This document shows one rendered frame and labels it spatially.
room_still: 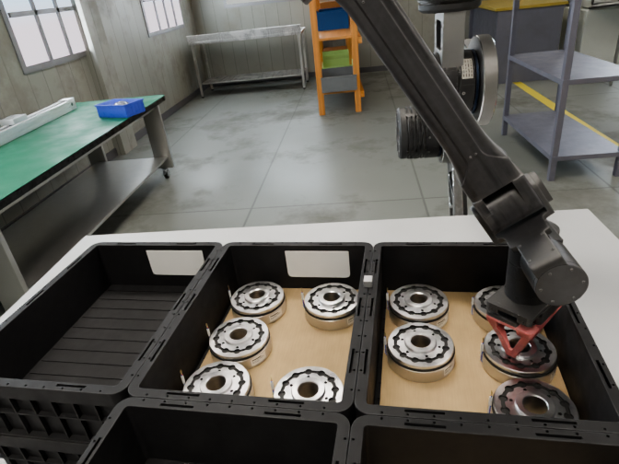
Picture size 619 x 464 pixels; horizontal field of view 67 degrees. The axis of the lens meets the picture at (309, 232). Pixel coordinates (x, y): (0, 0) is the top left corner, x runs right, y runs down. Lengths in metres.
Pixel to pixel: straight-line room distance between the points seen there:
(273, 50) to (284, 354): 7.46
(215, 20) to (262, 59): 0.93
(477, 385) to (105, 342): 0.65
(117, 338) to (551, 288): 0.73
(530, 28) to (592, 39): 0.82
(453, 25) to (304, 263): 0.59
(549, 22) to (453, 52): 5.58
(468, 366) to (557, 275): 0.25
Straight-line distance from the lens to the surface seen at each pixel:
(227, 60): 8.28
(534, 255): 0.59
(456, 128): 0.56
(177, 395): 0.65
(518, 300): 0.70
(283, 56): 8.09
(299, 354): 0.81
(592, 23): 6.99
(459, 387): 0.76
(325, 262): 0.91
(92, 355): 0.95
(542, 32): 6.67
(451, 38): 1.12
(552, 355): 0.78
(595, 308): 1.18
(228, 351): 0.80
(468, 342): 0.83
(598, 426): 0.62
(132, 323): 0.99
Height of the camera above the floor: 1.37
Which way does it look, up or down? 28 degrees down
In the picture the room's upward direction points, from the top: 7 degrees counter-clockwise
